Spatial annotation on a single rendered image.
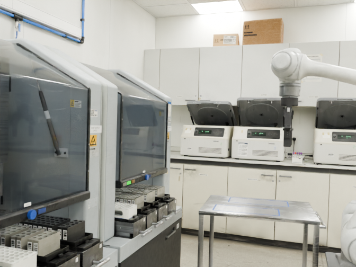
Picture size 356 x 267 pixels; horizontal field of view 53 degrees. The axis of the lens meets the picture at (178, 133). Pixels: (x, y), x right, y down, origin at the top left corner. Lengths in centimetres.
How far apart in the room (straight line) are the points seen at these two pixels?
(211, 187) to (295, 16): 226
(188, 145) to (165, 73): 101
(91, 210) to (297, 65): 100
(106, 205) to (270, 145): 252
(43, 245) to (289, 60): 109
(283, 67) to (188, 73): 302
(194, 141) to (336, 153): 148
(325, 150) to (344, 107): 54
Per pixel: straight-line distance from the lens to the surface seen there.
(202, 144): 398
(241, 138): 389
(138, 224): 175
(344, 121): 429
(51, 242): 134
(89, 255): 141
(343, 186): 389
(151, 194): 205
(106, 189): 162
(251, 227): 400
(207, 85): 428
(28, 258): 120
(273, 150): 386
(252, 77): 419
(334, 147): 385
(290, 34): 460
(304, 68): 146
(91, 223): 156
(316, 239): 192
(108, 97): 160
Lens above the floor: 127
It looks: 2 degrees down
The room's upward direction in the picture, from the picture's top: 2 degrees clockwise
